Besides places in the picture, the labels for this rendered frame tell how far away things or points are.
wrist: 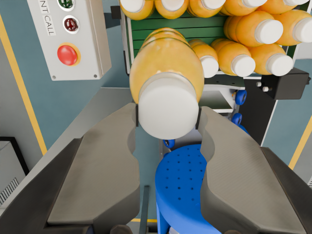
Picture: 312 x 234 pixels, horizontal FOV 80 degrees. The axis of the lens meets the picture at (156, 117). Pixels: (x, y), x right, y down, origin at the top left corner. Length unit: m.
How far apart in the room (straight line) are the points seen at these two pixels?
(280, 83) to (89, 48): 0.45
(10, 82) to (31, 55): 0.33
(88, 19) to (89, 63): 0.08
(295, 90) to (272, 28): 0.22
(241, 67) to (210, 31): 0.20
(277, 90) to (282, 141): 1.56
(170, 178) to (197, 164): 0.10
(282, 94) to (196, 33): 0.27
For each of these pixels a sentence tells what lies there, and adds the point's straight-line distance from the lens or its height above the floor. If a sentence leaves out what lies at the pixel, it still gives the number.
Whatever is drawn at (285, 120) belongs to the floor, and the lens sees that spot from 1.98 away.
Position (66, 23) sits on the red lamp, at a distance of 0.38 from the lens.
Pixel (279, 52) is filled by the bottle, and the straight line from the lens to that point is 0.47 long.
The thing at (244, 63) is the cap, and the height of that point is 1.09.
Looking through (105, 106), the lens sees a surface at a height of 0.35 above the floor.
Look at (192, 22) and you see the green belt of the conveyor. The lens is 0.57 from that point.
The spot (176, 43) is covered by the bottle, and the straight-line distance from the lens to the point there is 0.16.
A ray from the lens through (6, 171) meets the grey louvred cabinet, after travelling 2.23.
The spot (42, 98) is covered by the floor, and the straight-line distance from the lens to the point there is 1.89.
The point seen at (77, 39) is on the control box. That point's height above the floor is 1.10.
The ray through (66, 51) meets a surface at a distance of 0.39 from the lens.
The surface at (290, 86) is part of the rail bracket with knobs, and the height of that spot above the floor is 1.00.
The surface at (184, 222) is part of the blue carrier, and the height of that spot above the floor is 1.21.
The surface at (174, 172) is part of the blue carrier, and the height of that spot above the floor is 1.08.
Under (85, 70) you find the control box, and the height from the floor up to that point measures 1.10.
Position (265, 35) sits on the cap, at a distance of 0.41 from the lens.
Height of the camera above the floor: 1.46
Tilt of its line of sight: 61 degrees down
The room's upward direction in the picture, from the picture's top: 176 degrees counter-clockwise
